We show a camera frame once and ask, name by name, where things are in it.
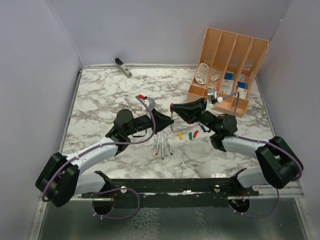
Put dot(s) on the grey black stapler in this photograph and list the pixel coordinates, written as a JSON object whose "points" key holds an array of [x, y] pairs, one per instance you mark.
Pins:
{"points": [[122, 67]]}

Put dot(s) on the yellow-end white marker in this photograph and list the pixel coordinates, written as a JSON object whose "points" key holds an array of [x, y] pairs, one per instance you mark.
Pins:
{"points": [[154, 145]]}

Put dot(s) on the purple-end white marker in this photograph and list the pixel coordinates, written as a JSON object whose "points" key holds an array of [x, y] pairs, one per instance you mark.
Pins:
{"points": [[172, 118]]}

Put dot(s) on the red-end white marker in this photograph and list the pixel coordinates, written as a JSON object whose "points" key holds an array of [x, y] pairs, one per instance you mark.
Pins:
{"points": [[158, 144]]}

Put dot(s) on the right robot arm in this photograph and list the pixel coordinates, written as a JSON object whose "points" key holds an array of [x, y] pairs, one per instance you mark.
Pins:
{"points": [[278, 165]]}

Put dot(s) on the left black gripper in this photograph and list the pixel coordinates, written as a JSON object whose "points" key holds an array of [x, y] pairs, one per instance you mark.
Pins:
{"points": [[161, 121]]}

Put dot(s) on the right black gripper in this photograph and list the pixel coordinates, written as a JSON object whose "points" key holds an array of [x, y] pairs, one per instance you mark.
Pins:
{"points": [[190, 110]]}

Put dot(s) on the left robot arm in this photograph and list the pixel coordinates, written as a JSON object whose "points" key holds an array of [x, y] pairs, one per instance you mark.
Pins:
{"points": [[60, 179]]}

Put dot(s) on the blue white box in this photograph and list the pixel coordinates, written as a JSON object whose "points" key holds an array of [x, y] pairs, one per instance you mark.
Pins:
{"points": [[228, 80]]}

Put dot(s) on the purple pen cap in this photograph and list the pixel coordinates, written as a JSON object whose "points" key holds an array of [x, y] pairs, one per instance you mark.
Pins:
{"points": [[171, 108]]}

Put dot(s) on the white oval perforated plate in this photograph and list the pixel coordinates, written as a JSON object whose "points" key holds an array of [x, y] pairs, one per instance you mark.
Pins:
{"points": [[201, 75]]}

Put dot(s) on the white paper cards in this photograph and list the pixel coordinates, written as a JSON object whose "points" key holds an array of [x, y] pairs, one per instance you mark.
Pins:
{"points": [[214, 77]]}

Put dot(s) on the blue-end white marker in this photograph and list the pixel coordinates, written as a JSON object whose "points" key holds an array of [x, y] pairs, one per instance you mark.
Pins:
{"points": [[167, 143]]}

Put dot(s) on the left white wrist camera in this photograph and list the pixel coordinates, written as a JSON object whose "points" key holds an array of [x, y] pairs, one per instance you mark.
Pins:
{"points": [[150, 102]]}

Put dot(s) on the yellow pen cap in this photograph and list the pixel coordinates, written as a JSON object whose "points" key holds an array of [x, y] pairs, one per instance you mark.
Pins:
{"points": [[180, 135]]}

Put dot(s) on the peach desk organizer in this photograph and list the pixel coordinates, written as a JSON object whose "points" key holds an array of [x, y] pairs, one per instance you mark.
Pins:
{"points": [[230, 53]]}

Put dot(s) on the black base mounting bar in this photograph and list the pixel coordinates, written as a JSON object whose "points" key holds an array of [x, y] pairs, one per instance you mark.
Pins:
{"points": [[169, 193]]}

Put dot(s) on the green-end white marker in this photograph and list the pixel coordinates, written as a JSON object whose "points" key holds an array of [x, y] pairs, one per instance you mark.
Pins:
{"points": [[162, 147]]}

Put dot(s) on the red white box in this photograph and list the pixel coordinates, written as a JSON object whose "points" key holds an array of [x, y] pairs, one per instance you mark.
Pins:
{"points": [[242, 89]]}

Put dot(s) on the aluminium frame rail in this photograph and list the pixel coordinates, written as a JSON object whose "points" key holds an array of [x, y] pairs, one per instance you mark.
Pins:
{"points": [[291, 190]]}

